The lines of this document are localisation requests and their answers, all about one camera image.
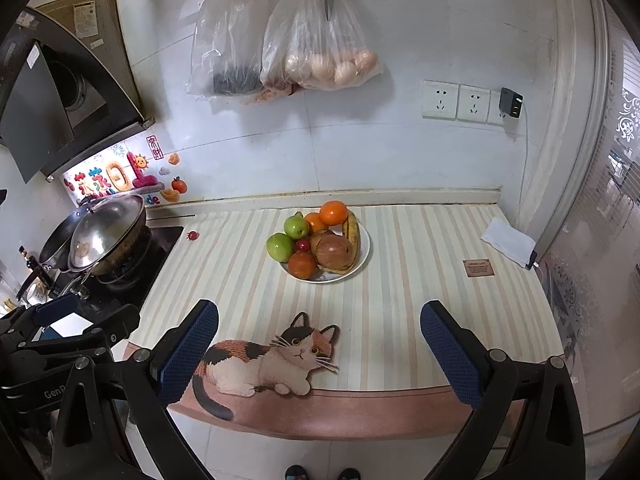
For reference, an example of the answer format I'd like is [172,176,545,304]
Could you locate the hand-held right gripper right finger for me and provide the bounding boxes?
[419,300,587,480]

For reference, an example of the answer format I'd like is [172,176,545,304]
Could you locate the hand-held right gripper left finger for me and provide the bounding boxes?
[50,300,220,480]

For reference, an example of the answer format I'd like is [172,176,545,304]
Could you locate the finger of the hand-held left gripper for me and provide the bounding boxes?
[0,293,82,348]
[17,304,142,348]

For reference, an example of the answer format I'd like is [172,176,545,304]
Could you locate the green apple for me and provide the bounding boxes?
[266,233,296,262]
[284,212,311,240]

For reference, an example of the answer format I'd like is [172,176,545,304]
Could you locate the white plate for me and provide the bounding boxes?
[278,220,372,284]

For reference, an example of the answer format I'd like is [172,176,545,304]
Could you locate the small orange-red apple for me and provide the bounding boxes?
[287,251,318,280]

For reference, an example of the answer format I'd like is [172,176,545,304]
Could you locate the large dark red apple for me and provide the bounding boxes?
[310,232,355,270]

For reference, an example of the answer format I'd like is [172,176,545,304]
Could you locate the bright orange orange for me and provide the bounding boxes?
[320,200,349,227]

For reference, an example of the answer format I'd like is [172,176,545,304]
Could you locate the black frying pan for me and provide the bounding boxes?
[39,207,93,268]

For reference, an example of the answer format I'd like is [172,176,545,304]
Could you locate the black gas stove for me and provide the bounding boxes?
[47,226,185,311]

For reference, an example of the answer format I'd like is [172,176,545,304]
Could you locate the steel wok with lid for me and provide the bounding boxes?
[69,194,147,270]

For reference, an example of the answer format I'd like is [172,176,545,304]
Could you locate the striped mat with cat print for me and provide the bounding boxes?
[125,203,566,441]

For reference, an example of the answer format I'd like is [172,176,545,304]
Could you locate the white folded cloth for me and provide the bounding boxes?
[481,216,537,268]

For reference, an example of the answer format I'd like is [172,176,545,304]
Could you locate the frosted glass sliding door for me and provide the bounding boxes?
[540,0,640,441]

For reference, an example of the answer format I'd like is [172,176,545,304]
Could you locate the black range hood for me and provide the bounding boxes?
[0,7,156,183]

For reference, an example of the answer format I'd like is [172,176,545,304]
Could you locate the black charger plug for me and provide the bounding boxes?
[499,87,525,120]

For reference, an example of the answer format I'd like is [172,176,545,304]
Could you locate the clear plastic bag dark contents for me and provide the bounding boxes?
[186,0,278,100]

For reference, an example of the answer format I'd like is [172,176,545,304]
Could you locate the clear plastic bag with eggs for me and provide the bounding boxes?
[260,0,385,93]

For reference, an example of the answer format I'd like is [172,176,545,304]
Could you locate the colourful wall stickers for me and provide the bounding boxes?
[61,150,190,209]

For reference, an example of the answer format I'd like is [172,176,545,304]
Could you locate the white charger cable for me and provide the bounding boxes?
[515,117,531,233]

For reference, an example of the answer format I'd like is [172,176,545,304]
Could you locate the white wall socket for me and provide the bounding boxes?
[486,89,508,126]
[456,84,492,123]
[421,80,459,121]

